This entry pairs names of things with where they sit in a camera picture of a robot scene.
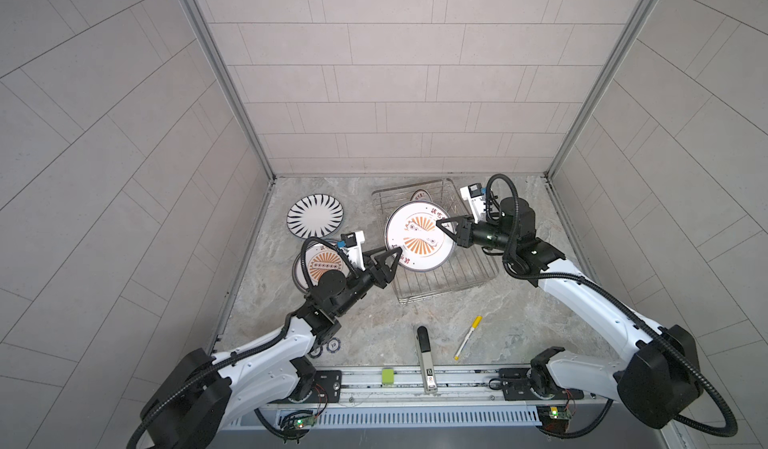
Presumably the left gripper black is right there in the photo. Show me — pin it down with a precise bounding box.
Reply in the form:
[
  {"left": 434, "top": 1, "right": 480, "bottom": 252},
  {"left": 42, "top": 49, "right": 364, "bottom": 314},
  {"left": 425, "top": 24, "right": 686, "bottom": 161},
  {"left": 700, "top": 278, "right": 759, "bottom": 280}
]
[{"left": 328, "top": 246, "right": 399, "bottom": 320}]

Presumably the orange sunburst plate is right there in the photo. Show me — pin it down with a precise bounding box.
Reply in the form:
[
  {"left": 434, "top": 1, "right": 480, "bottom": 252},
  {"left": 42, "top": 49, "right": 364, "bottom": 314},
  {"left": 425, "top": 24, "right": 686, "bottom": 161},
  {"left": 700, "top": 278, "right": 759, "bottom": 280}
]
[
  {"left": 293, "top": 244, "right": 350, "bottom": 294},
  {"left": 384, "top": 202, "right": 455, "bottom": 272}
]

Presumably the red text white plate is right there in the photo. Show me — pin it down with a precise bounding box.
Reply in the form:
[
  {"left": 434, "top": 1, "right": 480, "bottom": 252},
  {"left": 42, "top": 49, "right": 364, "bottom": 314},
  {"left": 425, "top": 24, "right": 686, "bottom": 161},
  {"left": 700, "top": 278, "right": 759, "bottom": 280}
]
[{"left": 410, "top": 188, "right": 433, "bottom": 202}]

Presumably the orange sunburst plate front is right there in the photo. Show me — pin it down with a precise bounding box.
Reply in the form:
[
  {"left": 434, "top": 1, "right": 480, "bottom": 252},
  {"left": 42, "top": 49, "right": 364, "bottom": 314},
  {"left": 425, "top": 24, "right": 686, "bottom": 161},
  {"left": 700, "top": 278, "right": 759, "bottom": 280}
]
[{"left": 293, "top": 244, "right": 350, "bottom": 294}]

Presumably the blue striped white plate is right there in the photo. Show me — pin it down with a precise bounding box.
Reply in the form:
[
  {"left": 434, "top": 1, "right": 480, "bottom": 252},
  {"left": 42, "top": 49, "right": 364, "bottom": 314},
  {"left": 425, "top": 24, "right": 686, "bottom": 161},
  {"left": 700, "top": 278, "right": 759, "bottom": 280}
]
[{"left": 286, "top": 193, "right": 344, "bottom": 239}]

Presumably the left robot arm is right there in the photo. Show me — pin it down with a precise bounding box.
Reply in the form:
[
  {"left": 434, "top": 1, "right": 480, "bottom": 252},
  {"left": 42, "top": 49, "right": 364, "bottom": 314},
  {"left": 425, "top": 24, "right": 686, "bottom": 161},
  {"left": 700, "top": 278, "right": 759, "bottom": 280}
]
[{"left": 126, "top": 245, "right": 402, "bottom": 448}]

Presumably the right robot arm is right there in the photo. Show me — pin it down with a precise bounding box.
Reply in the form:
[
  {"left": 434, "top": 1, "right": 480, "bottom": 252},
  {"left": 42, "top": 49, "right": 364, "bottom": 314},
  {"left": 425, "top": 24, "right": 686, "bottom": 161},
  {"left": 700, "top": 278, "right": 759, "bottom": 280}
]
[{"left": 436, "top": 174, "right": 738, "bottom": 438}]

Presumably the yellow white marker pen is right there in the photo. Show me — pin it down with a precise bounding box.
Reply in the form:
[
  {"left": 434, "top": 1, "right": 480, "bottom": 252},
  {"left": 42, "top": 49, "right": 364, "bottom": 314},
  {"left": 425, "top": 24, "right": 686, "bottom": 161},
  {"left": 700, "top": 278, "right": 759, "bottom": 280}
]
[{"left": 453, "top": 316, "right": 483, "bottom": 361}]

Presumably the green small block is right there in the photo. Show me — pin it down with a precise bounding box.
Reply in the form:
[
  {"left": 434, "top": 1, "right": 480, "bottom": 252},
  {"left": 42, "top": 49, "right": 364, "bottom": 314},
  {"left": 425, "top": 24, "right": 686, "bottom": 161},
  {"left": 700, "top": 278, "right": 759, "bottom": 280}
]
[{"left": 381, "top": 368, "right": 395, "bottom": 386}]

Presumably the black silver handheld tool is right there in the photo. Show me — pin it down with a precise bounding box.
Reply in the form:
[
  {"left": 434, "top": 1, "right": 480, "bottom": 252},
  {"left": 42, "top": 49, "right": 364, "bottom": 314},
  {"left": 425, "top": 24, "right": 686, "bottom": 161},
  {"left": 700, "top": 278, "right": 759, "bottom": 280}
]
[{"left": 416, "top": 325, "right": 438, "bottom": 394}]

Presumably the perforated vent strip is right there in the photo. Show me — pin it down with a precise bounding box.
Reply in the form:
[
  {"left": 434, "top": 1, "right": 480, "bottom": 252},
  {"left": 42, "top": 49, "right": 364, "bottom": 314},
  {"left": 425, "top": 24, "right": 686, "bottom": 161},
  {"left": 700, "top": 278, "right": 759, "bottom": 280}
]
[{"left": 303, "top": 406, "right": 542, "bottom": 430}]

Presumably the left green circuit board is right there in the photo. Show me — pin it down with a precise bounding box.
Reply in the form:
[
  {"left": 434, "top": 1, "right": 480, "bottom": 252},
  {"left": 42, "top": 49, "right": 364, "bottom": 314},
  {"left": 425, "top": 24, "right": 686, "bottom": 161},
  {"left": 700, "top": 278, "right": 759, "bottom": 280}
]
[{"left": 281, "top": 410, "right": 316, "bottom": 432}]

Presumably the green circuit board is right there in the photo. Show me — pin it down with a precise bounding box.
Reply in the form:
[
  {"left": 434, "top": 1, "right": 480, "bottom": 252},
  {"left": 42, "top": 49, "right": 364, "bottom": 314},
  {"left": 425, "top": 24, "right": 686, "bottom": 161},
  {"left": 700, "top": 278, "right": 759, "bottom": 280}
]
[
  {"left": 536, "top": 406, "right": 573, "bottom": 435},
  {"left": 281, "top": 410, "right": 316, "bottom": 432}
]

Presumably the right green circuit board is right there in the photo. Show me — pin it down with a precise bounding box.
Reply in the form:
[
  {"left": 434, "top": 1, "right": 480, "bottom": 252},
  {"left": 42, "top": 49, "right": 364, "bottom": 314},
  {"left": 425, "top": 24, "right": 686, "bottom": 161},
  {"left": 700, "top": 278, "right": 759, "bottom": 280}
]
[{"left": 536, "top": 406, "right": 573, "bottom": 435}]

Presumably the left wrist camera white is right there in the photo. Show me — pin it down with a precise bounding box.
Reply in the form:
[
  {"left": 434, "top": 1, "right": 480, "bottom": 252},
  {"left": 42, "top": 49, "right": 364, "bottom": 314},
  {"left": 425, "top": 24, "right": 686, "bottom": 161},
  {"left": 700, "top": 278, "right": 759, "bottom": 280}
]
[{"left": 337, "top": 231, "right": 365, "bottom": 270}]

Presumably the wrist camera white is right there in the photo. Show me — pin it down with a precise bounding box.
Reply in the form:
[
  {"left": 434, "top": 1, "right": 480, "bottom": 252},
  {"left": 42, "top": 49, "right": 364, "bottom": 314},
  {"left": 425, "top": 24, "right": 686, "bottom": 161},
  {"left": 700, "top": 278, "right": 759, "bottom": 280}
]
[
  {"left": 460, "top": 182, "right": 487, "bottom": 223},
  {"left": 337, "top": 231, "right": 365, "bottom": 270}
]

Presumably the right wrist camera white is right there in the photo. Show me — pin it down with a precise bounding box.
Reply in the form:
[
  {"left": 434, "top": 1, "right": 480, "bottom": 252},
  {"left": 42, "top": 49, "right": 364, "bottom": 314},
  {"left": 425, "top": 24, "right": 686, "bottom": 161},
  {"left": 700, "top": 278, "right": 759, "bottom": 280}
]
[{"left": 460, "top": 182, "right": 487, "bottom": 223}]

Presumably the aluminium front rail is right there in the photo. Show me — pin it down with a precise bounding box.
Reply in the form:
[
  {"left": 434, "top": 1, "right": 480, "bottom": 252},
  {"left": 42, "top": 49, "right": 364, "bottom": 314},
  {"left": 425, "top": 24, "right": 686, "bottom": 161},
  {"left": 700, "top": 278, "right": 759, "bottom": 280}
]
[{"left": 170, "top": 361, "right": 670, "bottom": 411}]

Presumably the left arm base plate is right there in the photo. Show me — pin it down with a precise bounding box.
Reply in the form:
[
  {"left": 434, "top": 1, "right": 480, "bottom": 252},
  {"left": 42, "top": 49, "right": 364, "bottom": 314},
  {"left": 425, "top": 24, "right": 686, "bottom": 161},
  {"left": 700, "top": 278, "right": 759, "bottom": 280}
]
[{"left": 288, "top": 370, "right": 342, "bottom": 404}]

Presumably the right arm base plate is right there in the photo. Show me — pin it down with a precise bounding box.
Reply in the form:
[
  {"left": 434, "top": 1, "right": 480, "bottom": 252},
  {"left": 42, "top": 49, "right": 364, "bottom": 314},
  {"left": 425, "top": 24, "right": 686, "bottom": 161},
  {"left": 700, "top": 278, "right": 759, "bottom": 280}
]
[{"left": 488, "top": 367, "right": 584, "bottom": 401}]

